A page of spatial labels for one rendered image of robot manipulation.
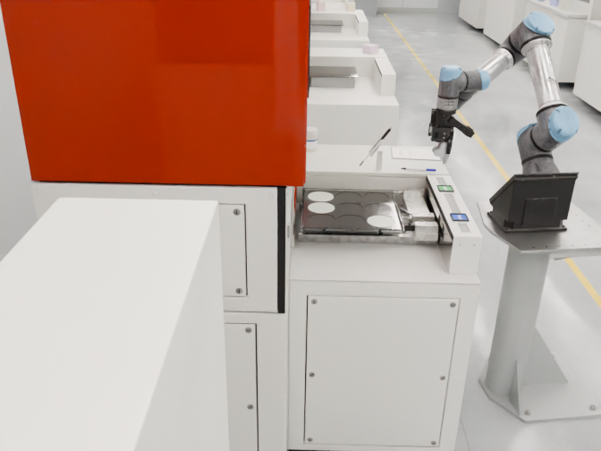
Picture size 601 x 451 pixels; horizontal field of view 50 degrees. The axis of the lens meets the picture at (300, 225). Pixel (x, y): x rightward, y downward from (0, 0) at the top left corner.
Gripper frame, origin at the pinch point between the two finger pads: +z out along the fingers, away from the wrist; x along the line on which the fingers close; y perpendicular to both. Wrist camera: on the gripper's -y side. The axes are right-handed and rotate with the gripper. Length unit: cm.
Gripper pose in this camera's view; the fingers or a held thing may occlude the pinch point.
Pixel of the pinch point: (445, 160)
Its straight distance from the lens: 251.1
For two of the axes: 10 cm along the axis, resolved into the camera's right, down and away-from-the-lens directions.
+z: -0.1, 9.0, 4.3
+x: -0.1, 4.3, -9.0
